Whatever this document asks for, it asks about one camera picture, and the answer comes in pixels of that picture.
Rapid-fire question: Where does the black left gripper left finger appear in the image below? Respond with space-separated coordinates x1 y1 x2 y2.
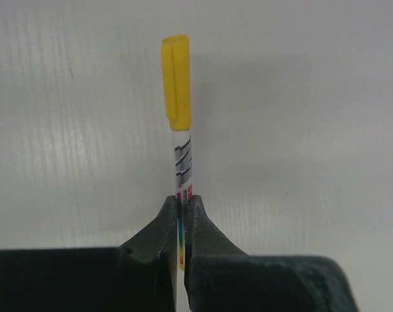
0 196 177 311

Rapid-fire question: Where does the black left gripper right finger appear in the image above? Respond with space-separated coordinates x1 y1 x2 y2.
184 195 358 311

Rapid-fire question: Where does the yellow pen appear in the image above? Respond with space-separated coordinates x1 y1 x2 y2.
170 128 194 272

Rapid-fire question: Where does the yellow pen cap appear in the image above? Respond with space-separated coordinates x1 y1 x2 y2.
160 34 192 131

